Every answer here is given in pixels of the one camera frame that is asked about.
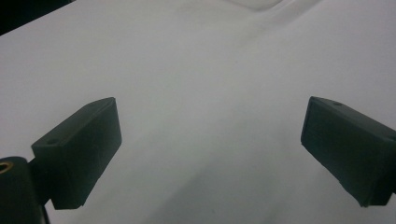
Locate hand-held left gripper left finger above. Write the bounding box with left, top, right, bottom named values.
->
left=28, top=96, right=123, bottom=211

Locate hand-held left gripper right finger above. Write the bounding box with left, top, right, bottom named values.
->
left=300, top=95, right=396, bottom=208

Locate white cloth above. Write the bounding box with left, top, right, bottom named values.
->
left=0, top=0, right=396, bottom=224

